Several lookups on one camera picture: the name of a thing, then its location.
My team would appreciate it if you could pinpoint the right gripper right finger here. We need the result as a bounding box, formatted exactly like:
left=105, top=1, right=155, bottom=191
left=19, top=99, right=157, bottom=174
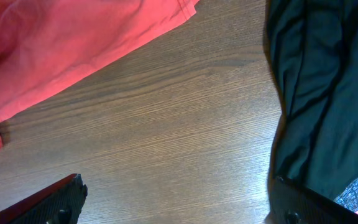
left=269, top=176, right=358, bottom=224

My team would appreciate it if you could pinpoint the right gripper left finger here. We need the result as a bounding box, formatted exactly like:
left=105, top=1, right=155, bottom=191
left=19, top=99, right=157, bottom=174
left=0, top=174, right=88, bottom=224

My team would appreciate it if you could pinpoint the orange t-shirt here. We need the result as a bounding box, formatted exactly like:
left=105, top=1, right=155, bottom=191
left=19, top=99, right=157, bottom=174
left=0, top=0, right=197, bottom=148

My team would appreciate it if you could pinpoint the black crumpled garment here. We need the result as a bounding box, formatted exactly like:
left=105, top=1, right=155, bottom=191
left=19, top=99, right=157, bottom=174
left=267, top=0, right=358, bottom=212

